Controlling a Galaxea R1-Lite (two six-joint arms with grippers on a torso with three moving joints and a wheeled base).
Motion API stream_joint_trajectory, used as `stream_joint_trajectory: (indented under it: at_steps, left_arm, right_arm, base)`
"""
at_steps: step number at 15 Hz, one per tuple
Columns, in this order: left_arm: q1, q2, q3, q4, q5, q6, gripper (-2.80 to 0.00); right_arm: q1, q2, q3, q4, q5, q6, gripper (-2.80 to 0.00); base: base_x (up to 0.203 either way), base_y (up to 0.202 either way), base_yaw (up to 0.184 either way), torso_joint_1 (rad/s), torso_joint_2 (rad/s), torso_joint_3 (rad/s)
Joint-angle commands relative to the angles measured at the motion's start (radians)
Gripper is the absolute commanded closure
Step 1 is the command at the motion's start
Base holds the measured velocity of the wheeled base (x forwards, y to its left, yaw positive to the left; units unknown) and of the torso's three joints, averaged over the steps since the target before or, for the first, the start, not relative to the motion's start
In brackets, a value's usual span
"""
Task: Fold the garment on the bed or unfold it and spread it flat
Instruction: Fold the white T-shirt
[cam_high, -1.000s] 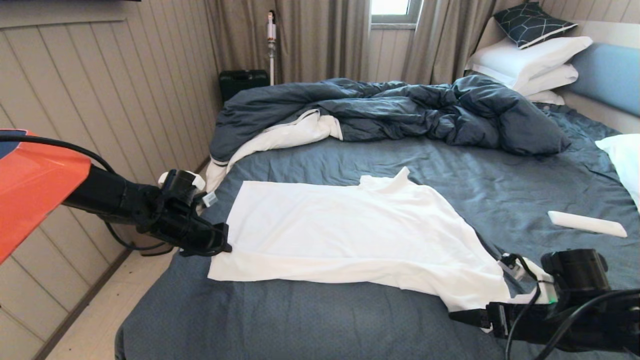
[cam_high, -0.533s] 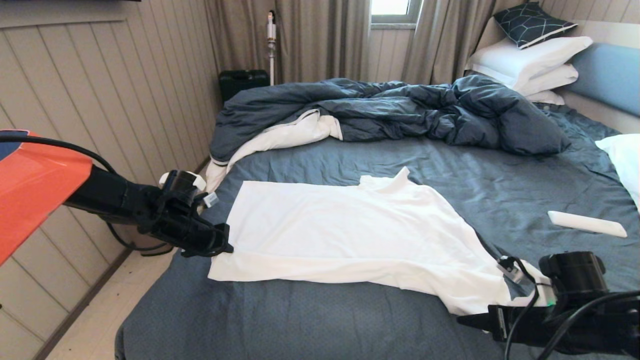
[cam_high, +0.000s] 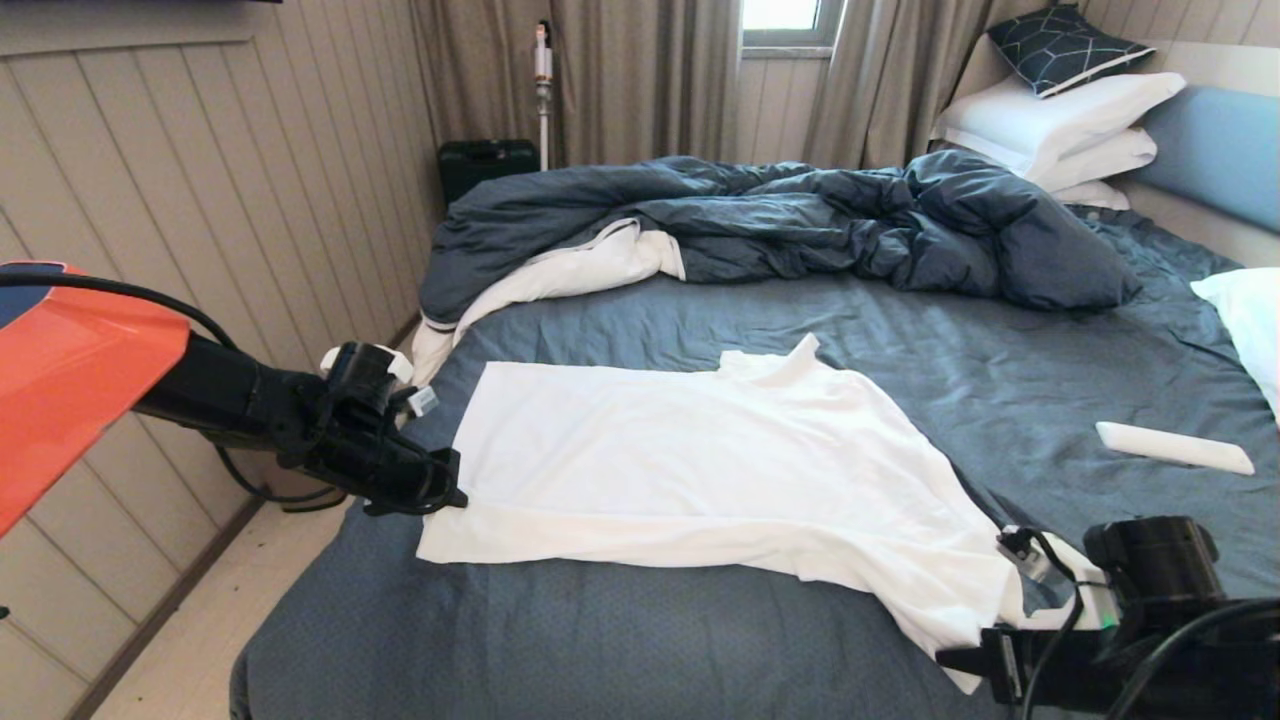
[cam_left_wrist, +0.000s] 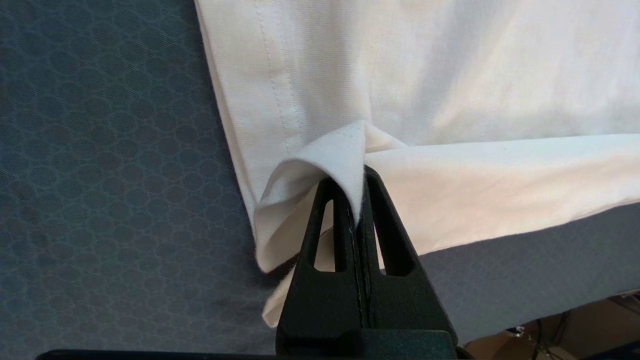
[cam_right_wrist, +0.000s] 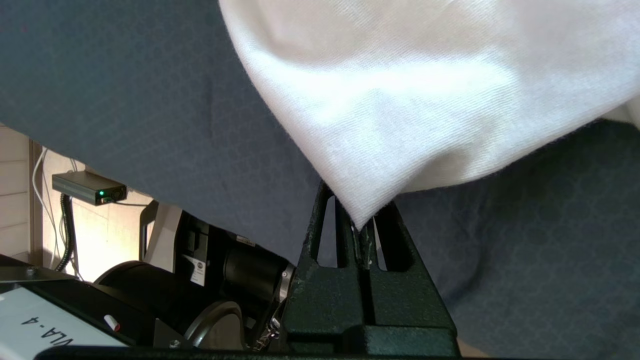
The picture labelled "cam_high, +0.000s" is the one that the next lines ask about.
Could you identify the blue duvet with white lining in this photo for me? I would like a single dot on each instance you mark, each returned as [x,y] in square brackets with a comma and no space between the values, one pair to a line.
[800,220]

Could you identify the white t-shirt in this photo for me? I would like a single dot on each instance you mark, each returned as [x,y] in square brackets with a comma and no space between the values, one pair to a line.
[700,480]

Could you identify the blue patterned bed sheet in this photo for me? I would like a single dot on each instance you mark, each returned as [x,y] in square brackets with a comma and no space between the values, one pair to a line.
[1000,360]

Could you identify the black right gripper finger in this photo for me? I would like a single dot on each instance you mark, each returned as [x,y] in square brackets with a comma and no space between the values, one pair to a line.
[970,654]
[972,668]

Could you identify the window with grey frame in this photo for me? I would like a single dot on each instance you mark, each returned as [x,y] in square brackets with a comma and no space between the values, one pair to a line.
[780,12]

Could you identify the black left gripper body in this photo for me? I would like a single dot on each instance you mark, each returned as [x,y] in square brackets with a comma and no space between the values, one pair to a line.
[380,475]

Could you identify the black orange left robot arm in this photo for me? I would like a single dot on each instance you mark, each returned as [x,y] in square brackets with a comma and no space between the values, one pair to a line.
[80,370]

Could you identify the large white pillow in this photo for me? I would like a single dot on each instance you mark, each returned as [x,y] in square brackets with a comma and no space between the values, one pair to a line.
[1040,120]

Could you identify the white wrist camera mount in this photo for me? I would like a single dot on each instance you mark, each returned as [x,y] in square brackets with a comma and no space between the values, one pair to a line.
[1090,600]
[423,402]

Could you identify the dark geometric patterned cushion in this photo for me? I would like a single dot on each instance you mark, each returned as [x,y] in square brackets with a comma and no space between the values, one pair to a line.
[1065,50]

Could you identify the black suitcase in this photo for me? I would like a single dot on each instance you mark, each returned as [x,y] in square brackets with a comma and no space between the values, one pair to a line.
[490,170]

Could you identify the wide beige curtain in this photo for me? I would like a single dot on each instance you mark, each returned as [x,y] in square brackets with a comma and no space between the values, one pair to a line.
[620,80]

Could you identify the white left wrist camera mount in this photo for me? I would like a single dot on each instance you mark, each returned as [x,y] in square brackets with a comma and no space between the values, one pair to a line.
[423,402]

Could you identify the beige upholstered bed frame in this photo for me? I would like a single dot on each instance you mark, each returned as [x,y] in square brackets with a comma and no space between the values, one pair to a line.
[1200,230]

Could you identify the white pillow without stack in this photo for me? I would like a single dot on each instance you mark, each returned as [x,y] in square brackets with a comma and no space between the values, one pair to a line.
[1250,320]

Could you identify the medium white pillow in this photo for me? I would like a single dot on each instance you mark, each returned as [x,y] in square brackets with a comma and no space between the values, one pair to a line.
[1100,160]

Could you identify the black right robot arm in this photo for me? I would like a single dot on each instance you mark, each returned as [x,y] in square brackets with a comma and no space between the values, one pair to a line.
[1150,555]

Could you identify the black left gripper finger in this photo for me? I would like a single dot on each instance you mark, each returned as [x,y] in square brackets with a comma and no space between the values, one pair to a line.
[445,498]
[456,475]

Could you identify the flat white pillow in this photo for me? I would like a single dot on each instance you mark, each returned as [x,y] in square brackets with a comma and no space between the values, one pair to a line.
[1095,195]

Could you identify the blue padded headboard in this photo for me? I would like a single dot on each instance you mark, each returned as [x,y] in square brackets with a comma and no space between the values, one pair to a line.
[1220,150]

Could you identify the narrow beige curtain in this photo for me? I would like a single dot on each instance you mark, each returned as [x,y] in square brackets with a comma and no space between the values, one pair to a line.
[890,80]

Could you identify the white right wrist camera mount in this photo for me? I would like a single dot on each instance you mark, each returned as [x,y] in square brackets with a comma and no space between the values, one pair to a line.
[1090,600]

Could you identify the white stick vacuum cleaner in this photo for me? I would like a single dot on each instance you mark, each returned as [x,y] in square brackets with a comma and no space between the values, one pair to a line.
[543,80]

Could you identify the long white remote control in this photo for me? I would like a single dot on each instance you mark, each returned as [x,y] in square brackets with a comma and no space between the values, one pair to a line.
[1170,447]

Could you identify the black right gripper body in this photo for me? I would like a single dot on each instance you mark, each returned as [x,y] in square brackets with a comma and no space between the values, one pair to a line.
[1100,680]

